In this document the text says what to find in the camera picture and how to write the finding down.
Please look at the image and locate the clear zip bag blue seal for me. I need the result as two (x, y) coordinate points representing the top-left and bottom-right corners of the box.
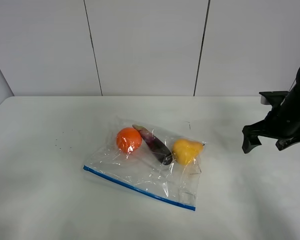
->
(83, 117), (206, 211)

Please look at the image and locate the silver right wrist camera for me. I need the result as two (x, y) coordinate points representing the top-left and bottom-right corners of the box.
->
(258, 90), (290, 108)

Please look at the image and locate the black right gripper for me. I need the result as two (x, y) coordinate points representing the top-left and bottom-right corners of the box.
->
(242, 111), (300, 154)

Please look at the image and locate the yellow pear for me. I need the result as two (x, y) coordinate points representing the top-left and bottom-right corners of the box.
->
(172, 138), (205, 166)

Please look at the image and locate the orange fruit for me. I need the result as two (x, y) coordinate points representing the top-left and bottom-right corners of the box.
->
(116, 127), (143, 154)

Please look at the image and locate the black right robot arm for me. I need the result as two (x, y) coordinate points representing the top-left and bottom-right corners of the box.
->
(242, 67), (300, 154)

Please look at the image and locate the purple eggplant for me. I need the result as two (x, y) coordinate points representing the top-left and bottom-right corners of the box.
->
(132, 124), (173, 166)

